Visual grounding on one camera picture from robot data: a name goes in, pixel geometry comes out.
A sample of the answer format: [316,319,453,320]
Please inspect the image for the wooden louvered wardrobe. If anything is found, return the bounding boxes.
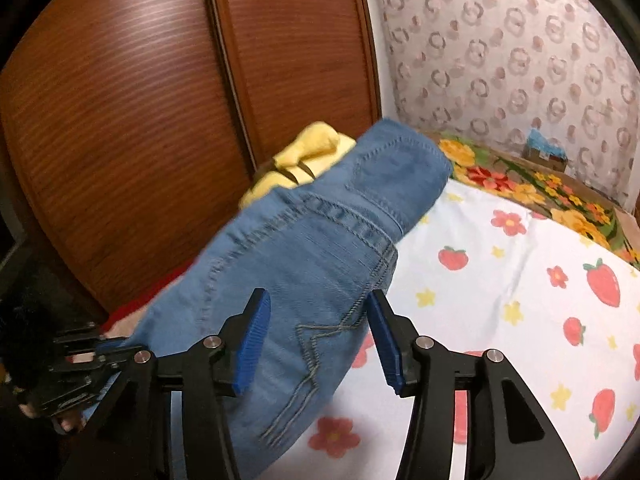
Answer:
[0,0,383,321]

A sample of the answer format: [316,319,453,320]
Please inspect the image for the floral fleece blanket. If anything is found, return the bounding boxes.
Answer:
[435,132,640,271]

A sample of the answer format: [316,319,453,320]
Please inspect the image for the circle-patterned sheer curtain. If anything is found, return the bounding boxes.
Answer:
[360,0,640,211]

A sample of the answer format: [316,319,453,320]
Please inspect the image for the white fruit-print bed sheet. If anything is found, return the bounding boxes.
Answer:
[260,175,640,480]

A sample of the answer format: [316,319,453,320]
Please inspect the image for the small cardboard box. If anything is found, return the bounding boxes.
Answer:
[522,145,568,173]

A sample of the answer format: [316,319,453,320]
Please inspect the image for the blue denim pants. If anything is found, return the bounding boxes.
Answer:
[82,117,453,480]

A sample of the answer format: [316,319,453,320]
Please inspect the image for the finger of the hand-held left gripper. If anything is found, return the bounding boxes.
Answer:
[22,367,121,418]
[52,322,146,368]

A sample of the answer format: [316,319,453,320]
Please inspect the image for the red cloth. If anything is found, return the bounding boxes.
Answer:
[100,260,201,341]

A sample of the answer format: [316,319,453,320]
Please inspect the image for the light blue toy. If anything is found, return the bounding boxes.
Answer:
[527,129,566,158]

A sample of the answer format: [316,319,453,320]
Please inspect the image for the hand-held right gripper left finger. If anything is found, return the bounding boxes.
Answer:
[60,287,273,480]

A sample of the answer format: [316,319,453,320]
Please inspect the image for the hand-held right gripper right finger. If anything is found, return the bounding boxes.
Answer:
[366,289,581,480]

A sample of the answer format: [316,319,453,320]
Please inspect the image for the yellow plush toy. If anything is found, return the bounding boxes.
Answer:
[237,121,358,211]

